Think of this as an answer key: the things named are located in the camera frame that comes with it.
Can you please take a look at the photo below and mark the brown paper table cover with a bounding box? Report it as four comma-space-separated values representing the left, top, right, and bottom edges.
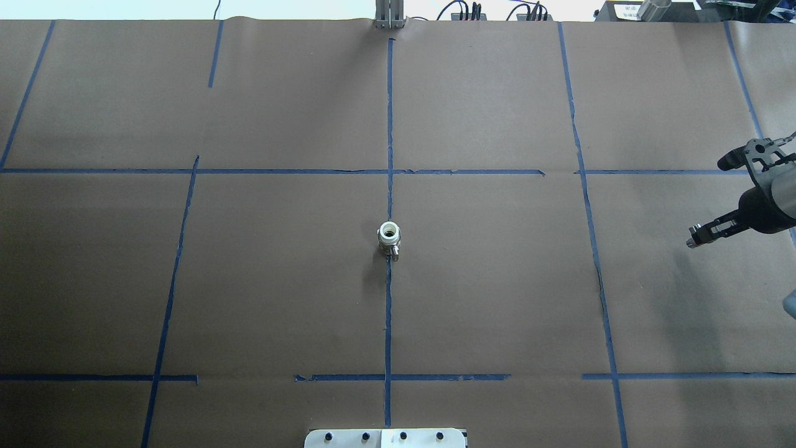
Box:
2, 17, 794, 447

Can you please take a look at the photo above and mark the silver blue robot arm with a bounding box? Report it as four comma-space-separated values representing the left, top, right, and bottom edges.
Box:
686, 168, 795, 248

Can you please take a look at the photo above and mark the aluminium frame post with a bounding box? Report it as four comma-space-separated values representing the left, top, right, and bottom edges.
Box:
373, 0, 407, 29

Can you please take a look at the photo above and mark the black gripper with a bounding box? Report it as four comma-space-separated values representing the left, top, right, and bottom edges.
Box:
694, 187, 795, 247

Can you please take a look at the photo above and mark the white mount base plate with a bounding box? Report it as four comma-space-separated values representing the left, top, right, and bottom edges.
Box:
303, 427, 469, 447

